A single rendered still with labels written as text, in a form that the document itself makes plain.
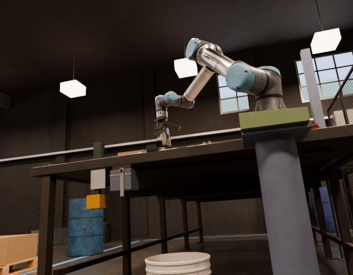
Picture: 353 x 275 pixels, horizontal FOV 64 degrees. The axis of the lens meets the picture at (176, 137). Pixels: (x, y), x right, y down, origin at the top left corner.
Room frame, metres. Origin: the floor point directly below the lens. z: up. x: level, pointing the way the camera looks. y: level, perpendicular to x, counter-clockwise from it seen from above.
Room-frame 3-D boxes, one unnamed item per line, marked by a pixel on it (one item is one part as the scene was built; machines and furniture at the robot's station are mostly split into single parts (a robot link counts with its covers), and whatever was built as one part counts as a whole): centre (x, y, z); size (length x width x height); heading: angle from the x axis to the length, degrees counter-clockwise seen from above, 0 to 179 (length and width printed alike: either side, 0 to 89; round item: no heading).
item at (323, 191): (6.20, -3.12, 0.46); 0.59 x 0.59 x 0.92
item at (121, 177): (1.66, 0.32, 0.77); 0.14 x 0.11 x 0.18; 73
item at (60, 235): (7.69, 3.49, 0.39); 0.84 x 0.65 x 0.78; 166
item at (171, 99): (1.69, 0.02, 1.27); 0.11 x 0.11 x 0.08; 32
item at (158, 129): (1.77, 0.09, 1.11); 0.09 x 0.08 x 0.12; 76
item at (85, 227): (5.06, 1.65, 0.46); 0.59 x 0.59 x 0.92
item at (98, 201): (1.71, 0.50, 0.74); 0.09 x 0.08 x 0.24; 73
